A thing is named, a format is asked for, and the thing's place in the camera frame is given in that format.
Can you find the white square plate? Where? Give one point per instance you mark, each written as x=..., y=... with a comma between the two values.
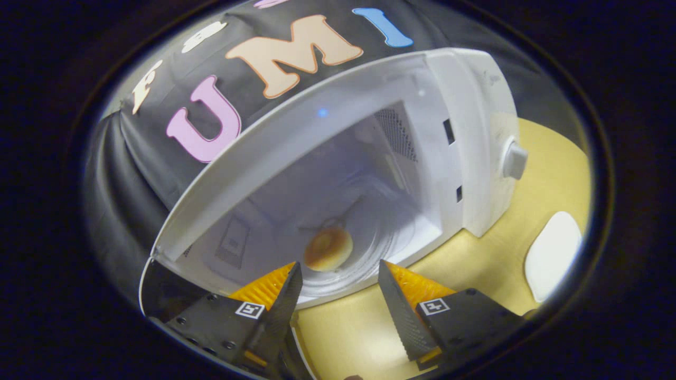
x=552, y=258

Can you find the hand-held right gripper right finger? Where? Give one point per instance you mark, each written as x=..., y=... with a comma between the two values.
x=401, y=316

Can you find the white microwave oven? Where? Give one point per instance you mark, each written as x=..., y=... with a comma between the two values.
x=465, y=105

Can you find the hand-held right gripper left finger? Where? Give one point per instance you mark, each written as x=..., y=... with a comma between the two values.
x=277, y=316

